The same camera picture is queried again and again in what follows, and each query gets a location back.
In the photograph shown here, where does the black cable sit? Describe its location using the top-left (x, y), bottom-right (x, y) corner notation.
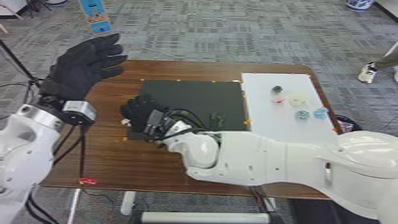
top-left (52, 123), bottom-right (89, 181)

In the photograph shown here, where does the dark mat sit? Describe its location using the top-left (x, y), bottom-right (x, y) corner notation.
top-left (127, 79), bottom-right (251, 141)

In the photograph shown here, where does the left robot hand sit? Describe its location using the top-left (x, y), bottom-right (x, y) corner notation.
top-left (38, 32), bottom-right (130, 101)

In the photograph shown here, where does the pale yellow flower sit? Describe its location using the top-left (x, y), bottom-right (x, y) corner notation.
top-left (288, 93), bottom-right (310, 107)

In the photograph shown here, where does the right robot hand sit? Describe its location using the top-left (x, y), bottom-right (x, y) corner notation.
top-left (120, 93), bottom-right (173, 134)

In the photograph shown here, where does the person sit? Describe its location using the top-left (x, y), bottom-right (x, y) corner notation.
top-left (358, 42), bottom-right (398, 85)

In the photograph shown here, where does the teal flower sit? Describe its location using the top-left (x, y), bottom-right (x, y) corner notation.
top-left (296, 110), bottom-right (313, 121)

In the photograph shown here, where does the white sheet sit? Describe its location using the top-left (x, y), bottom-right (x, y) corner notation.
top-left (240, 72), bottom-right (342, 145)

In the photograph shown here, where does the blue flower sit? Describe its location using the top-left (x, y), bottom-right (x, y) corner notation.
top-left (312, 107), bottom-right (331, 120)

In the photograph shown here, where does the pale grey bar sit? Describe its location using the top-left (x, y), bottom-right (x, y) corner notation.
top-left (139, 211), bottom-right (272, 224)

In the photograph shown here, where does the blue white vase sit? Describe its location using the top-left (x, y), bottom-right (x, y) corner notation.
top-left (345, 0), bottom-right (377, 13)

